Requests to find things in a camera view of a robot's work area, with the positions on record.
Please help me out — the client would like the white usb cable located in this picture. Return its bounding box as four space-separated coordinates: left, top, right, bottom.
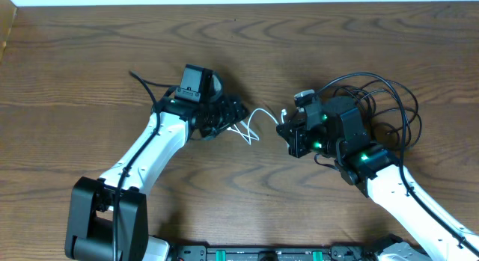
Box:
226 107 289 146

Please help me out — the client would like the black usb cable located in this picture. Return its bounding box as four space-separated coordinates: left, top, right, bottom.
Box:
331 79 423 152

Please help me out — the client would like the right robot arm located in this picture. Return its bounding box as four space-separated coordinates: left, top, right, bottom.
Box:
276 96 478 260

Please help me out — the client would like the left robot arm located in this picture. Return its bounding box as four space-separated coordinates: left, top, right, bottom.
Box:
64 64 248 260

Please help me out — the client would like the wooden board at left edge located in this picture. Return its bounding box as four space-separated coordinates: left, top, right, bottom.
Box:
0 0 17 58

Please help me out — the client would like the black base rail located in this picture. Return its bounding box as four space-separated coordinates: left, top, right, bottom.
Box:
149 233 431 261

